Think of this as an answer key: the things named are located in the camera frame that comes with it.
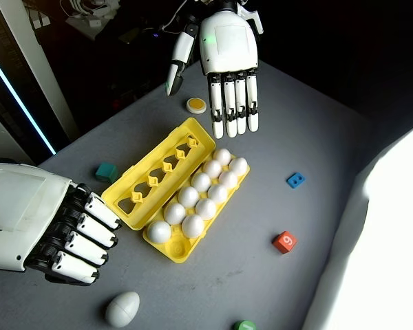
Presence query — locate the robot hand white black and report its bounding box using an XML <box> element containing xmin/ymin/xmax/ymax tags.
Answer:
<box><xmin>0</xmin><ymin>162</ymin><xmax>123</xmax><ymax>286</ymax></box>
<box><xmin>165</xmin><ymin>11</ymin><xmax>261</xmax><ymax>140</ymax></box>

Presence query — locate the large white toy egg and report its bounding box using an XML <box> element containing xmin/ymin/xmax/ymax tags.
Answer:
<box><xmin>105</xmin><ymin>291</ymin><xmax>141</xmax><ymax>329</ymax></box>

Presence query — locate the yellow egg carton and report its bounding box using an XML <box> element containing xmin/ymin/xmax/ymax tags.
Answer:
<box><xmin>101</xmin><ymin>117</ymin><xmax>251</xmax><ymax>265</ymax></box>

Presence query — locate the white disc with yellow yolk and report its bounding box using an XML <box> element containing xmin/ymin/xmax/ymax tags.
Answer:
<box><xmin>186</xmin><ymin>97</ymin><xmax>208</xmax><ymax>113</ymax></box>

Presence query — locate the teal toy block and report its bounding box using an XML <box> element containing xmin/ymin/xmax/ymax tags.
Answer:
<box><xmin>95</xmin><ymin>162</ymin><xmax>119</xmax><ymax>184</ymax></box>

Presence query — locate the cyan light strip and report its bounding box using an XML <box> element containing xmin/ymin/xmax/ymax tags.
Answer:
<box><xmin>0</xmin><ymin>45</ymin><xmax>58</xmax><ymax>156</ymax></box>

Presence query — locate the grey table cloth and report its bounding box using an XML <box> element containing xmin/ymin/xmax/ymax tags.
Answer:
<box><xmin>0</xmin><ymin>60</ymin><xmax>413</xmax><ymax>330</ymax></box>

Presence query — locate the white device on dark shelf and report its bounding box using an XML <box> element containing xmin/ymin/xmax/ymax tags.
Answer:
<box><xmin>64</xmin><ymin>0</ymin><xmax>120</xmax><ymax>41</ymax></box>

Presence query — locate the blue block with two holes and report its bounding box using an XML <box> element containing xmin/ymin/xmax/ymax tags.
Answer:
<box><xmin>286</xmin><ymin>172</ymin><xmax>306</xmax><ymax>189</ymax></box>

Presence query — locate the red block with white nine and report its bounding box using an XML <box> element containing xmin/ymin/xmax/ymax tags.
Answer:
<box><xmin>272</xmin><ymin>230</ymin><xmax>298</xmax><ymax>255</ymax></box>

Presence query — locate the white cable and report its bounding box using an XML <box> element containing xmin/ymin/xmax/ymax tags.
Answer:
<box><xmin>160</xmin><ymin>0</ymin><xmax>192</xmax><ymax>35</ymax></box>

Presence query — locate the white frame post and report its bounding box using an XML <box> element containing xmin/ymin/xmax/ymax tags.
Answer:
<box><xmin>0</xmin><ymin>0</ymin><xmax>81</xmax><ymax>138</ymax></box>

